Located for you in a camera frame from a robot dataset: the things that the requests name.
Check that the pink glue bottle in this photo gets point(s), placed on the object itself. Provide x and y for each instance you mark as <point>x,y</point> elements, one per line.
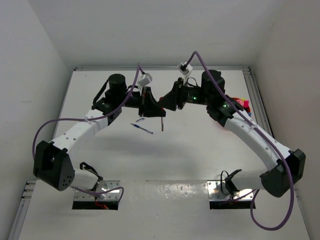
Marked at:
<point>240,101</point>

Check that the pink black highlighter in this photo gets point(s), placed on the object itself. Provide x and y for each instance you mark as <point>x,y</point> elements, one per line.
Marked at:
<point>246,104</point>

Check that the metal base plate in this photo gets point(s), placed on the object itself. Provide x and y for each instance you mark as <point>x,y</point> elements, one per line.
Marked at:
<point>215,194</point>
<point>105,190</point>

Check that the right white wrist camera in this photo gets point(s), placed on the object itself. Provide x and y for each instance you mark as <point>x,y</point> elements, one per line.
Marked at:
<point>184,68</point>

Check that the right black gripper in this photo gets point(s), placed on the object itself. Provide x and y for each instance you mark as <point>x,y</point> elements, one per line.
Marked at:
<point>175,97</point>

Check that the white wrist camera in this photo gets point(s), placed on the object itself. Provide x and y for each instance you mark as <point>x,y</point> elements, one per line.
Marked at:
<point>145,79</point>
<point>184,68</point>

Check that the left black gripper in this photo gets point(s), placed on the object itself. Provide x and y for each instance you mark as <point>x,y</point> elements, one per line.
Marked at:
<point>147,106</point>

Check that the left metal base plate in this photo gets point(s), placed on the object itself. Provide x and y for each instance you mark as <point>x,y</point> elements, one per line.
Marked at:
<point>105,190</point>

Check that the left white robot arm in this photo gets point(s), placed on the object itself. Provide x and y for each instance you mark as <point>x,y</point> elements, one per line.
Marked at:
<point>53,160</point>

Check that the red ballpoint pen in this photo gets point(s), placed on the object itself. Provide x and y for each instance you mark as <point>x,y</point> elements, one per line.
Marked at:
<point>162,124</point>

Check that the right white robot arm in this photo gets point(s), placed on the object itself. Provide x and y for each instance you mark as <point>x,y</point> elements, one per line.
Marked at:
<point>284,166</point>

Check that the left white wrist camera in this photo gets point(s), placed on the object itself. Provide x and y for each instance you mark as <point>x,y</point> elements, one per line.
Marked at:
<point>145,79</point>

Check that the blue ballpoint pen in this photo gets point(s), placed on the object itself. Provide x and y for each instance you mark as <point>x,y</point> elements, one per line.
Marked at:
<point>141,128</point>

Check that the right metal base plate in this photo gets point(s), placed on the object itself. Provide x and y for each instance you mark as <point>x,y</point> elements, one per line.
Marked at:
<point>215,194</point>

